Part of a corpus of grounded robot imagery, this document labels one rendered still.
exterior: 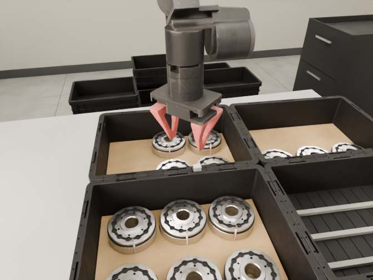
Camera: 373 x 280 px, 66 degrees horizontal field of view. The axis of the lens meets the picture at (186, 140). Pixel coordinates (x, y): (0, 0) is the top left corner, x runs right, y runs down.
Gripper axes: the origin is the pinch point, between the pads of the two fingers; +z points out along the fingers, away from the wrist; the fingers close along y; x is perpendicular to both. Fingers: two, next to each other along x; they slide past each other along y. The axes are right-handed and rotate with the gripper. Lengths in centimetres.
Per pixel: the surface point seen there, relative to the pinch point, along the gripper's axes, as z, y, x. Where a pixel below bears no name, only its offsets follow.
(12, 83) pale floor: 102, 315, -98
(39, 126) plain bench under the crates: 35, 88, -14
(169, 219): 20.5, 2.8, 3.1
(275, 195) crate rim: 15.4, -14.6, -11.6
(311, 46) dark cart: 34, 23, -184
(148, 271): 20.5, -1.6, 14.7
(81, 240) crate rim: 13.6, 8.7, 19.9
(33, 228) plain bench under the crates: 36, 41, 18
